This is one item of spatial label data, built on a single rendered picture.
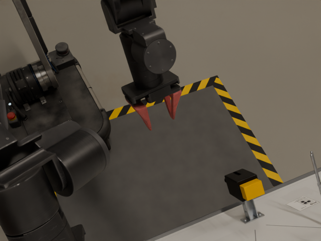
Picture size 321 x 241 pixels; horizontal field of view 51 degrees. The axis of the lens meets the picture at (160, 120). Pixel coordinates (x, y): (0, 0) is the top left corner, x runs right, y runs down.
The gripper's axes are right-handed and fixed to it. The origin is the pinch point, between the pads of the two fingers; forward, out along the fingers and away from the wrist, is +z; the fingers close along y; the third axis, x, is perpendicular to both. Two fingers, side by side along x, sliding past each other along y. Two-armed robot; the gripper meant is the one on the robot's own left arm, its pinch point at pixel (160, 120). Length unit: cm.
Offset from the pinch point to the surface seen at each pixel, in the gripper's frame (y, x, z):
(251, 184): 8.8, -16.7, 11.6
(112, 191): -12, 77, 76
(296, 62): 127, 95, 66
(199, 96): 59, 102, 62
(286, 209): 15.2, -18.7, 21.4
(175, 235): -6.6, -8.2, 23.6
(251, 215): 9.0, -15.2, 22.0
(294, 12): 156, 127, 48
